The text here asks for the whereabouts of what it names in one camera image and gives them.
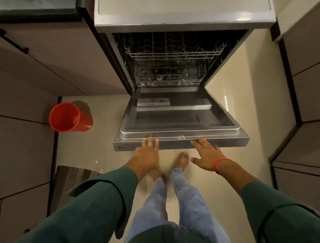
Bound person's right hand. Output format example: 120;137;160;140
190;137;227;173

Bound person's left hand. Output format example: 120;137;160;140
135;137;160;174

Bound silver dishwasher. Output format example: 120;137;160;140
94;0;277;152

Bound wire dish rack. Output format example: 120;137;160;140
134;60;207;87
119;32;227;60

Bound person's right forearm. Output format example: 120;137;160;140
216;160;259;195

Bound person's left forearm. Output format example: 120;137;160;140
124;158;153;183

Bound orange thread wristband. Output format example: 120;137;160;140
213;158;233;175

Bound red plastic bucket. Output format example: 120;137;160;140
49;102;93;133

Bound green shirt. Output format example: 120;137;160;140
17;166;320;243

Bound striped brown floor mat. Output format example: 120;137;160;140
50;165;103;216

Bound black cabinet handle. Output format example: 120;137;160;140
0;29;29;55

